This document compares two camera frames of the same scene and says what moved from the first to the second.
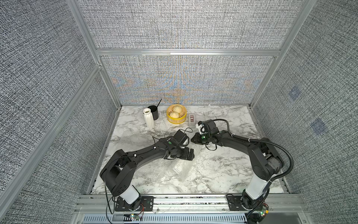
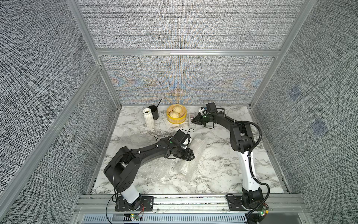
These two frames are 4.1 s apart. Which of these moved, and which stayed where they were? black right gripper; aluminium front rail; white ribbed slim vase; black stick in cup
Moved: black right gripper
Stayed: aluminium front rail; black stick in cup; white ribbed slim vase
